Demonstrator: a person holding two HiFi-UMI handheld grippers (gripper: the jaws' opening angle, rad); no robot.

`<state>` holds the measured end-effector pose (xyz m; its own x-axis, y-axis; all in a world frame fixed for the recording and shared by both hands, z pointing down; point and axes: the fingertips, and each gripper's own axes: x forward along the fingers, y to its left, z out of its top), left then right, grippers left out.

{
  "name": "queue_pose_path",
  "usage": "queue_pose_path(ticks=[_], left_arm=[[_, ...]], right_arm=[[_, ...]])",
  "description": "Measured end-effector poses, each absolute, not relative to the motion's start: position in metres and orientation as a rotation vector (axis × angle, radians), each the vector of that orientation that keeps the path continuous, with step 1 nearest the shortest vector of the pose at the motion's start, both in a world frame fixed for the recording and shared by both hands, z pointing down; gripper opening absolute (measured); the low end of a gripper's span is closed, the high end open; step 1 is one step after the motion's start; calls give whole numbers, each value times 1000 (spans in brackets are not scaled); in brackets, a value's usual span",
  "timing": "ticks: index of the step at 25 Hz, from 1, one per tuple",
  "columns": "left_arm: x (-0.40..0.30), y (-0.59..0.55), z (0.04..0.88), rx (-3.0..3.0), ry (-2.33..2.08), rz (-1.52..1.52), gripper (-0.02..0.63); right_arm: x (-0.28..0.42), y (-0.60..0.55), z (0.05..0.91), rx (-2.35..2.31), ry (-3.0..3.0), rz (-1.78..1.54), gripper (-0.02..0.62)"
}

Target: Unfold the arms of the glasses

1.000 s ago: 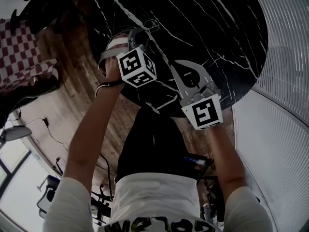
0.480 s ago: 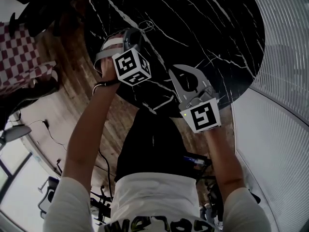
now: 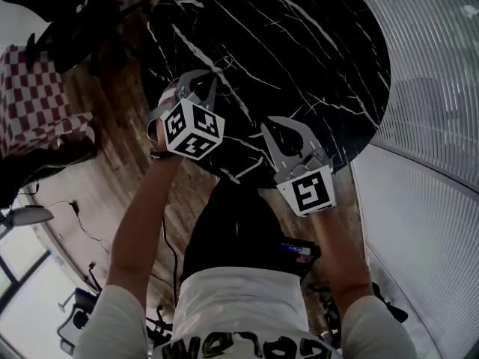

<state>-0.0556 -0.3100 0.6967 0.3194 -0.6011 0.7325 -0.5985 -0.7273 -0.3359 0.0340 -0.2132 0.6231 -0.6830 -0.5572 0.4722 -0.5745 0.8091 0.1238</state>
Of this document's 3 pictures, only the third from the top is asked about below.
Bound person's left forearm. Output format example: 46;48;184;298
106;120;185;316

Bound person's right forearm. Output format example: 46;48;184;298
311;206;376;323

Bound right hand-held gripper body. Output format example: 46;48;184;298
275;145;335;218

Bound white printed t-shirt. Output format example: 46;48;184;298
74;266;418;359

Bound thin black floor cable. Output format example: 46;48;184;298
36;199;113;256

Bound red white checkered cloth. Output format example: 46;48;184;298
0;44;97;159

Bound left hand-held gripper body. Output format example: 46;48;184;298
147;83;226;162

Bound black hanging cable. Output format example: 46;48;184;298
161;215;180;310

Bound black office chair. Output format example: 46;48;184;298
0;0;153;76

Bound black trousers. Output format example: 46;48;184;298
180;177;302;278

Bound grey mesh office chair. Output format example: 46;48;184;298
55;286;103;357

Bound grey lamp head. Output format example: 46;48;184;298
0;205;55;228

